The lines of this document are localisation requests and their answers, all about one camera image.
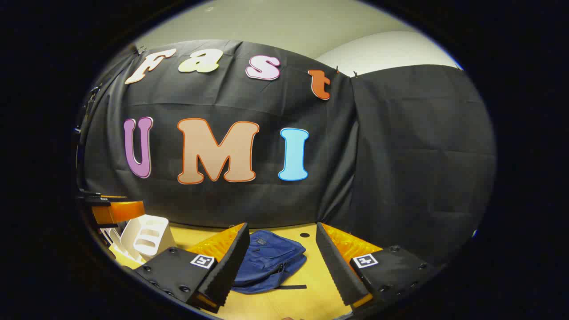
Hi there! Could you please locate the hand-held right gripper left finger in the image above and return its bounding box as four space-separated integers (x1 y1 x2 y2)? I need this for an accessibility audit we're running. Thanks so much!
132 222 251 314

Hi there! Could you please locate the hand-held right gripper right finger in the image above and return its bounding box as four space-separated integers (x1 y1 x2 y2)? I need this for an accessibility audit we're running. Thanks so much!
315 222 441 314

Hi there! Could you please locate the white bookshelf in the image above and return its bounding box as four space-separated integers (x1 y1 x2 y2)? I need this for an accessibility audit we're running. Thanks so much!
100 215 177 268

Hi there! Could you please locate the blue schoolbag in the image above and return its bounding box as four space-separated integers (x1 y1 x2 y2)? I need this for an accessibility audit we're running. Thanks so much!
231 230 308 295

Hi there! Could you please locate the black backdrop cloth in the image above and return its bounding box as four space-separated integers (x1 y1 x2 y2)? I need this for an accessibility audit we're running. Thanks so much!
76 39 497 267

